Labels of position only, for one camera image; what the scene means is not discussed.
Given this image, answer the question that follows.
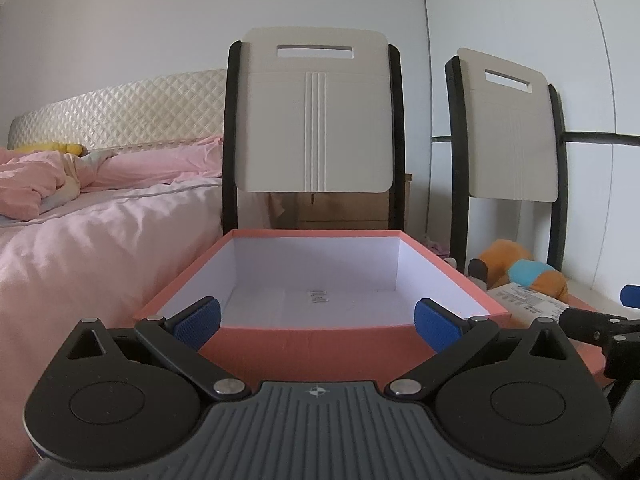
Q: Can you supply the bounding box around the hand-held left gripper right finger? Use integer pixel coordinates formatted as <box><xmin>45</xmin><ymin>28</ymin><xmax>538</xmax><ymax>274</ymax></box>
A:
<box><xmin>384</xmin><ymin>298</ymin><xmax>573</xmax><ymax>402</ymax></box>

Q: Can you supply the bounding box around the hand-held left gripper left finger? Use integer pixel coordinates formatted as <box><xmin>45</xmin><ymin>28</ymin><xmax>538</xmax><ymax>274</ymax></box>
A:
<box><xmin>65</xmin><ymin>296</ymin><xmax>252</xmax><ymax>402</ymax></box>

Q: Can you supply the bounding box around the pink box lid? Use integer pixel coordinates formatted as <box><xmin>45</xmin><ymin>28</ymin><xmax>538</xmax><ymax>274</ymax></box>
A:
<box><xmin>465</xmin><ymin>270</ymin><xmax>608</xmax><ymax>376</ymax></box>

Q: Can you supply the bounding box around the white labelled packet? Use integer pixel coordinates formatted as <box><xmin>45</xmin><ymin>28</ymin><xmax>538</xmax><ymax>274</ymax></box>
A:
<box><xmin>487</xmin><ymin>282</ymin><xmax>571</xmax><ymax>327</ymax></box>

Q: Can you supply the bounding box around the orange and blue plush toy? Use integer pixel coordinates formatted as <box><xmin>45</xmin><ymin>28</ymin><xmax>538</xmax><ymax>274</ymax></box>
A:
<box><xmin>469</xmin><ymin>239</ymin><xmax>570</xmax><ymax>304</ymax></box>

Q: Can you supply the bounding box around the pink storage box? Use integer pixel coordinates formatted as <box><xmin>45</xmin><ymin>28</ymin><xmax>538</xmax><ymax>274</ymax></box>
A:
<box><xmin>132</xmin><ymin>229</ymin><xmax>513</xmax><ymax>396</ymax></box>

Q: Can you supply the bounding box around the pink duvet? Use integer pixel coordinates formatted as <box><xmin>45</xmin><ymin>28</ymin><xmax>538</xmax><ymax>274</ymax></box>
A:
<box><xmin>0</xmin><ymin>177</ymin><xmax>224</xmax><ymax>461</ymax></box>

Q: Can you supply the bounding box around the wooden nightstand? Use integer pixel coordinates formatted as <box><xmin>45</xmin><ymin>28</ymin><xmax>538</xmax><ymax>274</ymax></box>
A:
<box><xmin>267</xmin><ymin>172</ymin><xmax>414</xmax><ymax>234</ymax></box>

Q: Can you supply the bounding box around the pink pillow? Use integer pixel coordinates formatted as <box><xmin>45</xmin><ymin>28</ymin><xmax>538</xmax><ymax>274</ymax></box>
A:
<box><xmin>82</xmin><ymin>135</ymin><xmax>224</xmax><ymax>192</ymax></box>

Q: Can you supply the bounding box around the pale printed cloth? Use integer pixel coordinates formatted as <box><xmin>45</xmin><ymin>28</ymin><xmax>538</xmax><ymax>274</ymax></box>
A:
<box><xmin>42</xmin><ymin>151</ymin><xmax>118</xmax><ymax>211</ymax></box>

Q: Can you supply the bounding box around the yellow plush toy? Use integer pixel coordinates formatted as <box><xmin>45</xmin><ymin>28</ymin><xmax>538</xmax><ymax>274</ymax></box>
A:
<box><xmin>20</xmin><ymin>142</ymin><xmax>86</xmax><ymax>157</ymax></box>

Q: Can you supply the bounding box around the crumpled pink quilt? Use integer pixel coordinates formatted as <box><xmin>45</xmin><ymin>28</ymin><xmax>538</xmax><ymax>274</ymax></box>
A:
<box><xmin>0</xmin><ymin>147</ymin><xmax>83</xmax><ymax>222</ymax></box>

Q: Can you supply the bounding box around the cream quilted headboard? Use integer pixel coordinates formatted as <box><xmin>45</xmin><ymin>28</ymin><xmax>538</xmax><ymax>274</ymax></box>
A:
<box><xmin>7</xmin><ymin>69</ymin><xmax>228</xmax><ymax>153</ymax></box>

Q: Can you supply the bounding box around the black wall rail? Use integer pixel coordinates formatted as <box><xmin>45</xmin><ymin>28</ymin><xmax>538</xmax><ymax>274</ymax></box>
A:
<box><xmin>431</xmin><ymin>131</ymin><xmax>640</xmax><ymax>149</ymax></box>

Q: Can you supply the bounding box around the beige chair with black frame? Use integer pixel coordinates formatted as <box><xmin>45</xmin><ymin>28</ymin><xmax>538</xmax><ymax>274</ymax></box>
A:
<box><xmin>445</xmin><ymin>47</ymin><xmax>571</xmax><ymax>281</ymax></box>
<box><xmin>221</xmin><ymin>27</ymin><xmax>406</xmax><ymax>241</ymax></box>

